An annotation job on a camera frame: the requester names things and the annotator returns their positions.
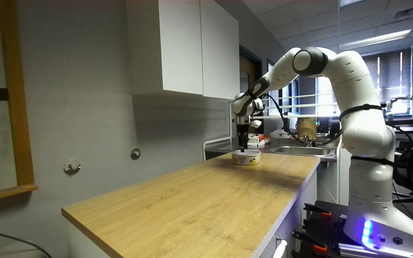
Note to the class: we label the red white printed box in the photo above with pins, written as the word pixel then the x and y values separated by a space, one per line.
pixel 260 139

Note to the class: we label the round metal wall fitting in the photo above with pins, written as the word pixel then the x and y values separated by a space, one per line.
pixel 135 153

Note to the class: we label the wood framed whiteboard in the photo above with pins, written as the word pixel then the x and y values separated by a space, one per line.
pixel 18 95

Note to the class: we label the steel sink counter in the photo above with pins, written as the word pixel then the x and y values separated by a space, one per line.
pixel 297 149

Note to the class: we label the white yellow square bowl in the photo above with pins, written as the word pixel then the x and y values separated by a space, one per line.
pixel 247 158

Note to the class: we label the white cabinet carcass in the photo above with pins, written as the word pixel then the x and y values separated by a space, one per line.
pixel 144 44

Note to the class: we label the wide white cabinet door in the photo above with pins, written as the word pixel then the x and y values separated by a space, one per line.
pixel 220 50

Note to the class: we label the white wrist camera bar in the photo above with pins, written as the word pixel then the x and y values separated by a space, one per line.
pixel 257 125

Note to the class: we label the black orange clamp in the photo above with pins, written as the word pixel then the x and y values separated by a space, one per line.
pixel 323 214
pixel 312 242

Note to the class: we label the brown paper bag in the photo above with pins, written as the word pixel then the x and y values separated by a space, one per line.
pixel 307 129

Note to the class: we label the ceiling light panel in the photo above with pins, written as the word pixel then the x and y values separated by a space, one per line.
pixel 376 39

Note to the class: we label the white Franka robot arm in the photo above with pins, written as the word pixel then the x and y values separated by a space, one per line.
pixel 366 129

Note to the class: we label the narrow white cabinet door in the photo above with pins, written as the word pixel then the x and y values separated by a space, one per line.
pixel 181 44

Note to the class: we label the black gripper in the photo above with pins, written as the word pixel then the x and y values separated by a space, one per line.
pixel 243 129

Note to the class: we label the white wall fitting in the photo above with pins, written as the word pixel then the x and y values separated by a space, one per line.
pixel 72 166

